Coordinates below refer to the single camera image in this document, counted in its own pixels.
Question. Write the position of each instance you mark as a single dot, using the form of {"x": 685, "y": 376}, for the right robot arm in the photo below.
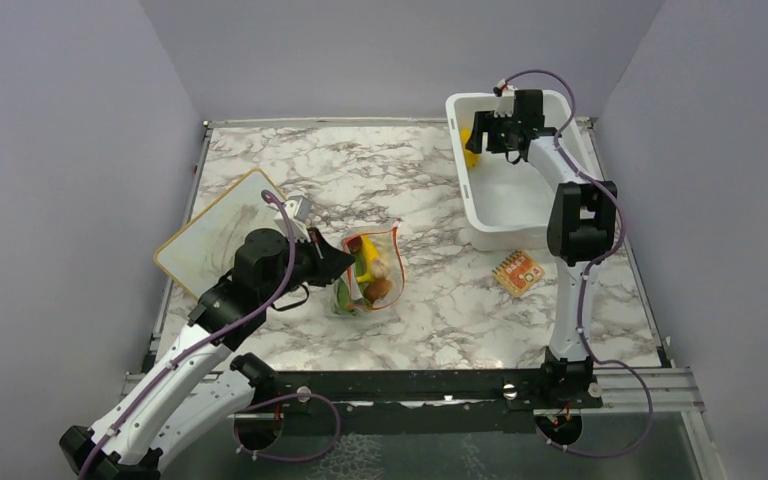
{"x": 580, "y": 230}

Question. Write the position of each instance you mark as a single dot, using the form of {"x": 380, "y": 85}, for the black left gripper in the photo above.
{"x": 329, "y": 263}

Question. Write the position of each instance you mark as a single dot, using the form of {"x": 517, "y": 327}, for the green leafy vegetable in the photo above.
{"x": 348, "y": 297}

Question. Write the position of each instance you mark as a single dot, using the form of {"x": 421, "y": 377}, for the white yellow-edged cutting board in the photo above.
{"x": 203, "y": 250}

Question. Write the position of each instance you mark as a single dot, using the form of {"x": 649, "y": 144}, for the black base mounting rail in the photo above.
{"x": 394, "y": 402}

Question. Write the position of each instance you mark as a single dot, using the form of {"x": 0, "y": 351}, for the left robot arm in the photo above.
{"x": 202, "y": 379}

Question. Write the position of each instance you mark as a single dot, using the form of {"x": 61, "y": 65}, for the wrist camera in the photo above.
{"x": 298, "y": 208}
{"x": 505, "y": 95}

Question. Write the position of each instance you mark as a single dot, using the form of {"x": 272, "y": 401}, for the white plastic bin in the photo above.
{"x": 508, "y": 205}

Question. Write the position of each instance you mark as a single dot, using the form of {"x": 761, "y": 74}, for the yellow banana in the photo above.
{"x": 369, "y": 254}

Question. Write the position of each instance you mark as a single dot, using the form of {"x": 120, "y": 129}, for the clear orange zip top bag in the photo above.
{"x": 385, "y": 238}

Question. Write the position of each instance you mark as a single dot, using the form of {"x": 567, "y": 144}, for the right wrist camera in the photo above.
{"x": 505, "y": 95}

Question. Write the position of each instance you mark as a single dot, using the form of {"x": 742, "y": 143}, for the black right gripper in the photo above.
{"x": 484, "y": 122}

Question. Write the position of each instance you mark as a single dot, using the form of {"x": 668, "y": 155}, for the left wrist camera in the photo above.
{"x": 298, "y": 208}

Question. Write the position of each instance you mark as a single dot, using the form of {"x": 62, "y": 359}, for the yellow lemon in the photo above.
{"x": 471, "y": 159}

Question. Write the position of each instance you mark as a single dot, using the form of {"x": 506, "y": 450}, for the dark brown chestnut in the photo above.
{"x": 354, "y": 244}

